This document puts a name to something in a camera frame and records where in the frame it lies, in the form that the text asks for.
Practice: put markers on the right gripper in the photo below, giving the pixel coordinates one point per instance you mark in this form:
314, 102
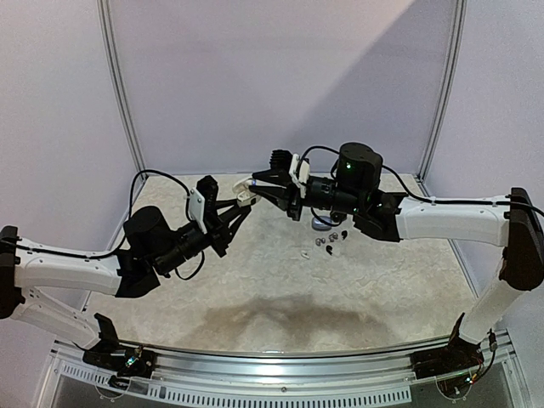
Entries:
293, 195

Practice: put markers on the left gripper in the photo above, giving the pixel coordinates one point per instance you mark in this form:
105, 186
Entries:
218, 234

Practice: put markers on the white earbud charging case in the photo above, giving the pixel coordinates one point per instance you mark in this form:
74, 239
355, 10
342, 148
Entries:
241, 190

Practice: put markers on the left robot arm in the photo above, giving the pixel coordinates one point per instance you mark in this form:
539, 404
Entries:
155, 250

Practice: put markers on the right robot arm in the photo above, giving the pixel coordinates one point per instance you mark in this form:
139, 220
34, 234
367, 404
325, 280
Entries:
509, 221

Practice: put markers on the purple round charging case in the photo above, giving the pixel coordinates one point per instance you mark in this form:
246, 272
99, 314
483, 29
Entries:
321, 224

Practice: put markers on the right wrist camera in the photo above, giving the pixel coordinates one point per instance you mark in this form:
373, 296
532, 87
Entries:
297, 167

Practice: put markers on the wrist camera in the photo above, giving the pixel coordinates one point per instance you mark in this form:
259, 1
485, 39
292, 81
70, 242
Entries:
297, 167
202, 204

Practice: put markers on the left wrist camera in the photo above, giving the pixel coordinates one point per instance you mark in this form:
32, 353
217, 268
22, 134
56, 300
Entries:
202, 204

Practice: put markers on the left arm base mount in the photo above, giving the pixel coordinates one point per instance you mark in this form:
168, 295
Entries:
110, 354

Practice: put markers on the aluminium front rail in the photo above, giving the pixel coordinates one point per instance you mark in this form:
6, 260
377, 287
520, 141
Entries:
382, 377

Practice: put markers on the left frame post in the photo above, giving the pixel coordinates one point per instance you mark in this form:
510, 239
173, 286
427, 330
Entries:
113, 61

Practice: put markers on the frame post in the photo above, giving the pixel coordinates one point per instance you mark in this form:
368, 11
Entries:
446, 84
113, 61

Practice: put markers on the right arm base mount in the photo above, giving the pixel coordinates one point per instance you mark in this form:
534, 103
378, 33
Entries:
456, 355

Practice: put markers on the right frame post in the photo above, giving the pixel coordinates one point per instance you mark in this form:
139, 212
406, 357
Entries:
446, 84

